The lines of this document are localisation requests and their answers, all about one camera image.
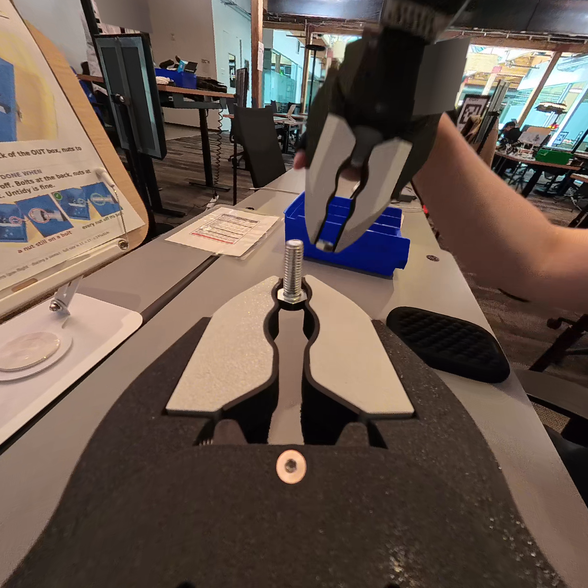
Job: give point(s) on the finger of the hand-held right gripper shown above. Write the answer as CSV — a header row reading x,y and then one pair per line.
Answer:
x,y
321,174
376,183

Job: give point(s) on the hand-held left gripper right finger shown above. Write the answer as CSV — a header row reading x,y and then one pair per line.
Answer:
x,y
353,353

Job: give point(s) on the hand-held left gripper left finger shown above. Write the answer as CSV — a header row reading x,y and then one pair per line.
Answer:
x,y
229,353

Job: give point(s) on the blue plastic bin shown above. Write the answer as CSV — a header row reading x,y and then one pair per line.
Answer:
x,y
367,252

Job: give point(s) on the steel hex nut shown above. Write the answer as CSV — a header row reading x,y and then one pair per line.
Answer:
x,y
325,245

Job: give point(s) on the steel hex bolt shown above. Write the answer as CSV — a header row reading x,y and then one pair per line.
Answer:
x,y
293,271

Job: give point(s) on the person's right forearm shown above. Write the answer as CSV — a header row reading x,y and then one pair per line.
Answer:
x,y
505,220

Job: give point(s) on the person's right hand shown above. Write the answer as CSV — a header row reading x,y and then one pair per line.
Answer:
x,y
301,160

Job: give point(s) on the black mesh office chair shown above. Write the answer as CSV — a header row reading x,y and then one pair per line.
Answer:
x,y
257,142

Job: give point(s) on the black textured pad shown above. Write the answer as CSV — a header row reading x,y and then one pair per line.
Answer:
x,y
450,340

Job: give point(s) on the framed marker sign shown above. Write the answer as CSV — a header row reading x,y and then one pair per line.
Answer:
x,y
473,112

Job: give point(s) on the paper sheet in plastic sleeve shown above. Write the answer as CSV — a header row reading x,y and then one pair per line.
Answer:
x,y
220,229

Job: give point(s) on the white tilting board stand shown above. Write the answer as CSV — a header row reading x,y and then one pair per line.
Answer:
x,y
101,321

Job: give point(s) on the wooden standing desk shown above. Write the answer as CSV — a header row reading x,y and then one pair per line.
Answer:
x,y
197,94

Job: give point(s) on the blue storage crate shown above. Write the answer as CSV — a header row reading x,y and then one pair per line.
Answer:
x,y
177,78

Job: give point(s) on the green crate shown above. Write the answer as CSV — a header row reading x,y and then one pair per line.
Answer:
x,y
553,155

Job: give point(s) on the wooden display board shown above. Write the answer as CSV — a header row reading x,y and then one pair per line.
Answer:
x,y
128,197

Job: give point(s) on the black monitor on stand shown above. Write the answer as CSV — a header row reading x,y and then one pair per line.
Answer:
x,y
133,92

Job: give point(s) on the printed instruction sheet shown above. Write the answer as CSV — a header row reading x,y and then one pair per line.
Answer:
x,y
46,138

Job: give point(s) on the wooden post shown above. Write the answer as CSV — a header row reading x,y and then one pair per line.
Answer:
x,y
257,46

